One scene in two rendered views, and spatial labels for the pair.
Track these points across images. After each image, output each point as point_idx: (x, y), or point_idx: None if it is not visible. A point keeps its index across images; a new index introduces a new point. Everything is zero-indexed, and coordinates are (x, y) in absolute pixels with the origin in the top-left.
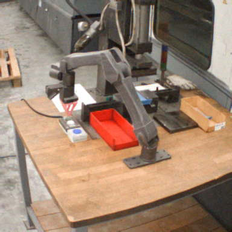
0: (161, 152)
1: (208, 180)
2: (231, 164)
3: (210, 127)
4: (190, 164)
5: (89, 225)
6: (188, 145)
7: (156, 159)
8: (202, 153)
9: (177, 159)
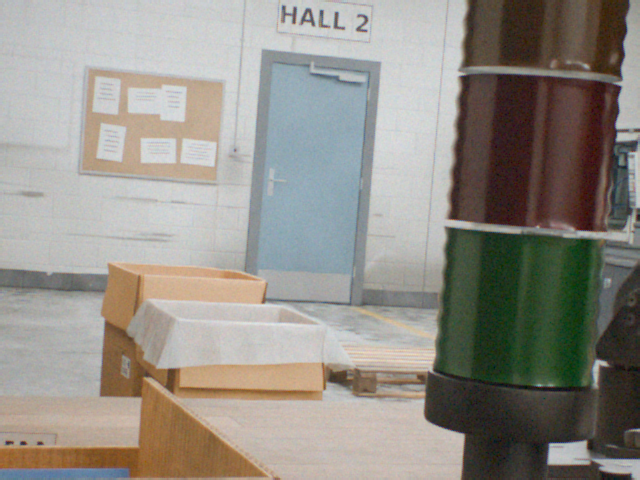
0: (554, 456)
1: (327, 401)
2: (136, 407)
3: (112, 453)
4: (389, 432)
5: None
6: (353, 473)
7: (583, 444)
8: (286, 445)
9: (456, 449)
